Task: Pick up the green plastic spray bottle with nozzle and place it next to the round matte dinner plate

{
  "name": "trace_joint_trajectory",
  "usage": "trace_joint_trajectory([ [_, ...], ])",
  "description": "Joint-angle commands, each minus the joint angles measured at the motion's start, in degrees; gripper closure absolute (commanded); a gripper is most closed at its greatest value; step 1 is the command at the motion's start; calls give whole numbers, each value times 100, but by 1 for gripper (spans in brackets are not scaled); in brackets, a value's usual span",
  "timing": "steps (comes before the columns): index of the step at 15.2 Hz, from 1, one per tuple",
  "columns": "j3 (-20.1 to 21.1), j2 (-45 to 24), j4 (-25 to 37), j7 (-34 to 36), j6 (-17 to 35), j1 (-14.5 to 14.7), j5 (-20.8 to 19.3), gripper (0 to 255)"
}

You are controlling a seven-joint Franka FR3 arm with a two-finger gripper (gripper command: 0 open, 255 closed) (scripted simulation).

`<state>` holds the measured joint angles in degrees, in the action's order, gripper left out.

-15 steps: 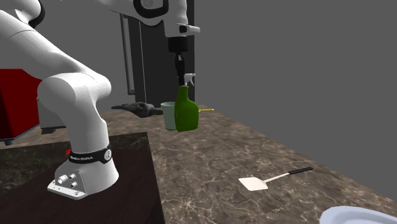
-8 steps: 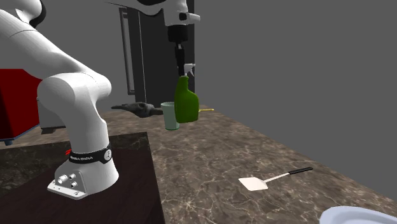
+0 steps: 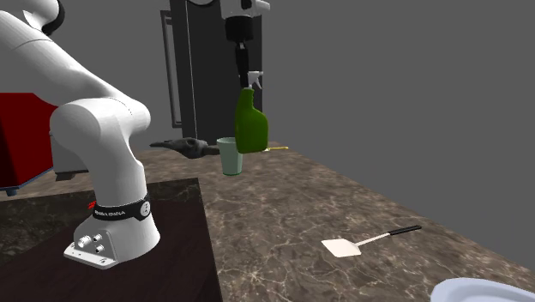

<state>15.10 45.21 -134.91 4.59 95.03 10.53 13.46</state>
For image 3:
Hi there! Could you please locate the pale green cup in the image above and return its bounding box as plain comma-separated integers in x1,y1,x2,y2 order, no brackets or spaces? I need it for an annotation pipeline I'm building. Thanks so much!
215,136,244,177

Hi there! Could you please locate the green spray bottle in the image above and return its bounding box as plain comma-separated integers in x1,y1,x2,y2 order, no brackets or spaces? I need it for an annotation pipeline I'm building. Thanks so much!
233,70,270,155

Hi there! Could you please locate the dark grey refrigerator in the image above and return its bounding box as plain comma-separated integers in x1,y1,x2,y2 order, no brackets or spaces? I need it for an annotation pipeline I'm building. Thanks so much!
159,0,264,146

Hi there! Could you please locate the white plate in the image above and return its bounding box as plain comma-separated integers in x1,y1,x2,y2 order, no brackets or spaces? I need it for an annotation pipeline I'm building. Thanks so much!
430,276,535,302

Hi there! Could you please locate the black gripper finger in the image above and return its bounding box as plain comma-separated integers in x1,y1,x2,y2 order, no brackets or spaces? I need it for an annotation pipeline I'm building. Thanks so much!
234,41,251,89

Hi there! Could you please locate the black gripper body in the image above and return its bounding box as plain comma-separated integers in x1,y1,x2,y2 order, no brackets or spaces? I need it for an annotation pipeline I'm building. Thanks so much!
225,15,255,44

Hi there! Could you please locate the dark robot stand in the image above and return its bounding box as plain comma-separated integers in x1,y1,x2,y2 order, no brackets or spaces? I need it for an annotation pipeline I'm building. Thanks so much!
0,177,224,302

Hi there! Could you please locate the white spatula with black handle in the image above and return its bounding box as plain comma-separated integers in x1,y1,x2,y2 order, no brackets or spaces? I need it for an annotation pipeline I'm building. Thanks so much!
320,224,424,258

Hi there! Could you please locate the red box appliance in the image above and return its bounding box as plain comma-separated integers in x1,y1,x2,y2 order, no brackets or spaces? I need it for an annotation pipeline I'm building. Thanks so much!
0,92,91,197

